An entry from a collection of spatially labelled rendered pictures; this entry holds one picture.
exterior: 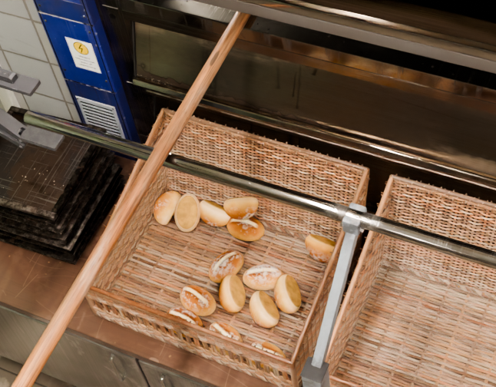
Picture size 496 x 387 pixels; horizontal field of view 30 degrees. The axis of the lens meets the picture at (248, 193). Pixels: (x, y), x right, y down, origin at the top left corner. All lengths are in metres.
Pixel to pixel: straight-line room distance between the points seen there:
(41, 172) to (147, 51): 0.40
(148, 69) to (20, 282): 0.65
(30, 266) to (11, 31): 0.60
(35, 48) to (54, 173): 0.35
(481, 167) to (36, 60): 1.19
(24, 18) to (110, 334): 0.81
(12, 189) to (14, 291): 0.28
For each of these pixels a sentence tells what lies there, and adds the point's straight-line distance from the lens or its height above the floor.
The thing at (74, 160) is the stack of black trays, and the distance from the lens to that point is 2.35.
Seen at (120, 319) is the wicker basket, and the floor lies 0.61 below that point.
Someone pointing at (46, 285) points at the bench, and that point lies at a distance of 2.44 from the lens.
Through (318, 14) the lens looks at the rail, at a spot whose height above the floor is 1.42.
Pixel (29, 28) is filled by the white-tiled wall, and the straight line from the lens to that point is 2.44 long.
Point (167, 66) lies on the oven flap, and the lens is 2.23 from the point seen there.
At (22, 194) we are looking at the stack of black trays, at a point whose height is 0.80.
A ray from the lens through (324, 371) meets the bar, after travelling 1.79.
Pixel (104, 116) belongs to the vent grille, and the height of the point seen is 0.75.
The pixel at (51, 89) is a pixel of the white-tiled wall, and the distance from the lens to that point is 2.60.
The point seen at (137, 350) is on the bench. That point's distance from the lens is 2.28.
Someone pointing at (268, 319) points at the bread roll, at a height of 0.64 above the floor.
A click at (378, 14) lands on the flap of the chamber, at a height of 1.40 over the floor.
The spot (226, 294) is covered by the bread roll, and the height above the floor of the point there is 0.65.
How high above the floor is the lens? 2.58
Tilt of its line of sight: 54 degrees down
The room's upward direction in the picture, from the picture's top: 11 degrees counter-clockwise
